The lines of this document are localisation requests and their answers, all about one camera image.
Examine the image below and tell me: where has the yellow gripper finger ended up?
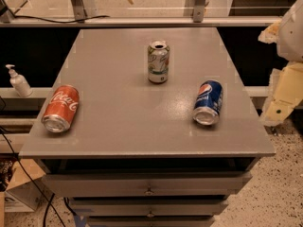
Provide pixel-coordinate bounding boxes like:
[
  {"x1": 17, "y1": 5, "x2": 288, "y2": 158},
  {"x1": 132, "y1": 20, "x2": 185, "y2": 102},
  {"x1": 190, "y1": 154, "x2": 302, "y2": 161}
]
[
  {"x1": 260, "y1": 62, "x2": 303, "y2": 126},
  {"x1": 258, "y1": 21, "x2": 281, "y2": 44}
]

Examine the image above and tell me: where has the blue pepsi can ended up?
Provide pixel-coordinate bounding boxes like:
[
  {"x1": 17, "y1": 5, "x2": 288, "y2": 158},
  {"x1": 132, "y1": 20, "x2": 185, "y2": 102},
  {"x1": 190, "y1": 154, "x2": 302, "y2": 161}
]
[{"x1": 192, "y1": 80, "x2": 223, "y2": 126}]

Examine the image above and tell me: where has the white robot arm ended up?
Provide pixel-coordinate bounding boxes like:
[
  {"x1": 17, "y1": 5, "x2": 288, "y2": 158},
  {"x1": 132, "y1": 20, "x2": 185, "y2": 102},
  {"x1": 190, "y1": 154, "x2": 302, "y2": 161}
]
[{"x1": 258, "y1": 0, "x2": 303, "y2": 127}]

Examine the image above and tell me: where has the white green soda can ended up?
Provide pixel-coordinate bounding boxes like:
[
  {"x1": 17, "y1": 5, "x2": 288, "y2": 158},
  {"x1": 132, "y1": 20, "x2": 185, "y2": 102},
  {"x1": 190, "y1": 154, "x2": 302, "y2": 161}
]
[{"x1": 148, "y1": 40, "x2": 169, "y2": 83}]

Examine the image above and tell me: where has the red coca-cola can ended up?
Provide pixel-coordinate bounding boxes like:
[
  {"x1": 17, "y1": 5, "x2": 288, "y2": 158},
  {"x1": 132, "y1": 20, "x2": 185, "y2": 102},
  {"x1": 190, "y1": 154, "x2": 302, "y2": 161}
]
[{"x1": 42, "y1": 85, "x2": 80, "y2": 133}]

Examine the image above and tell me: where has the top grey drawer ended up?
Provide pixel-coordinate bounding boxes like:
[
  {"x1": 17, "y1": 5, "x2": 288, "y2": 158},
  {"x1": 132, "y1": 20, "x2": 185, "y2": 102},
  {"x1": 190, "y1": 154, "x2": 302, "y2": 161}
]
[{"x1": 43, "y1": 172, "x2": 252, "y2": 198}]

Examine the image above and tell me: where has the grey drawer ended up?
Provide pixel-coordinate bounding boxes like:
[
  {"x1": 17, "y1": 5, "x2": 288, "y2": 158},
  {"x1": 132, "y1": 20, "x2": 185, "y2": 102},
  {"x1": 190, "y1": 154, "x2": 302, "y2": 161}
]
[
  {"x1": 43, "y1": 172, "x2": 252, "y2": 198},
  {"x1": 87, "y1": 217, "x2": 215, "y2": 227},
  {"x1": 70, "y1": 198, "x2": 227, "y2": 218}
]

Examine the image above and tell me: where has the grey drawer cabinet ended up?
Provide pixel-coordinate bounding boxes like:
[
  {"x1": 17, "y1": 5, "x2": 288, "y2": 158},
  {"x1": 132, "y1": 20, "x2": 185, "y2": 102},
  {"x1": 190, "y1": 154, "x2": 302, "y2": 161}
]
[{"x1": 18, "y1": 27, "x2": 276, "y2": 227}]

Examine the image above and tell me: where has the bottom grey drawer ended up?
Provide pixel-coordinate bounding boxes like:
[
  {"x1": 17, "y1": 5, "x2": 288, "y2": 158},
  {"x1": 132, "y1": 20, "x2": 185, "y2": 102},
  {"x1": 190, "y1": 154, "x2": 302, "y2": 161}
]
[{"x1": 87, "y1": 217, "x2": 215, "y2": 227}]

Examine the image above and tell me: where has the middle grey drawer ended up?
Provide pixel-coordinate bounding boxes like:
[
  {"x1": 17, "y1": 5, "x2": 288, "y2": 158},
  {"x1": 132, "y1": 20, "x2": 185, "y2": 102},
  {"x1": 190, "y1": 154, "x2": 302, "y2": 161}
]
[{"x1": 70, "y1": 198, "x2": 227, "y2": 218}]

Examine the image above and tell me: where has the white pump soap bottle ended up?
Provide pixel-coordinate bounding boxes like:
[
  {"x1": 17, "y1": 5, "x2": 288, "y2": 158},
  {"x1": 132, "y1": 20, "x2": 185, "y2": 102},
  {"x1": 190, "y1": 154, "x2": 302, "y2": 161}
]
[{"x1": 6, "y1": 64, "x2": 32, "y2": 97}]

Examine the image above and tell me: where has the cardboard box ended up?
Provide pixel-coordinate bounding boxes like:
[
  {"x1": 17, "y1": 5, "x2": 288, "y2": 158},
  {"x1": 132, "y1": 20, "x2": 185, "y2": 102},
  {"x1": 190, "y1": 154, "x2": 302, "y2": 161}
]
[{"x1": 4, "y1": 159, "x2": 45, "y2": 213}]

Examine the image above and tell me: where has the right metal bracket post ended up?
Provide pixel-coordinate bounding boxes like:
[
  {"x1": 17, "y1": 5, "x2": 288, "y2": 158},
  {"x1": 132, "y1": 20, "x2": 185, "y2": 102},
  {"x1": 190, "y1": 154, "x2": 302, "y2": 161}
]
[{"x1": 184, "y1": 0, "x2": 208, "y2": 23}]

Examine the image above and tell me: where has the metal bracket post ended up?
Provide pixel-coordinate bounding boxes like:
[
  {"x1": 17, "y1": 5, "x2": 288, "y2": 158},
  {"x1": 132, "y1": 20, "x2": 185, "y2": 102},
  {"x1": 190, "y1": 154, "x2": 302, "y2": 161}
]
[
  {"x1": 70, "y1": 0, "x2": 98, "y2": 23},
  {"x1": 184, "y1": 0, "x2": 208, "y2": 23}
]

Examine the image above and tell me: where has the black cable on shelf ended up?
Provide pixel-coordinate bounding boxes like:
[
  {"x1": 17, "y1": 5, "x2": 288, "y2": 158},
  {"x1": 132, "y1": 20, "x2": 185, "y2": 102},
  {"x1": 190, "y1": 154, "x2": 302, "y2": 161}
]
[{"x1": 12, "y1": 14, "x2": 111, "y2": 25}]

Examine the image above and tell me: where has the left metal bracket post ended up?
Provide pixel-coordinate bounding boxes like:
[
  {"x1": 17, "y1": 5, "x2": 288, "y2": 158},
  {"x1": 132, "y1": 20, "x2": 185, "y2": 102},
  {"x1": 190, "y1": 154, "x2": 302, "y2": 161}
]
[{"x1": 70, "y1": 0, "x2": 98, "y2": 23}]

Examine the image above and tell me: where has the black floor cable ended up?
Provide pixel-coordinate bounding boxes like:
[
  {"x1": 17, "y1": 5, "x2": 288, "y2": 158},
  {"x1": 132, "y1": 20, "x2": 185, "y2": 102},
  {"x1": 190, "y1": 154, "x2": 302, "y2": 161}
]
[{"x1": 0, "y1": 126, "x2": 67, "y2": 227}]

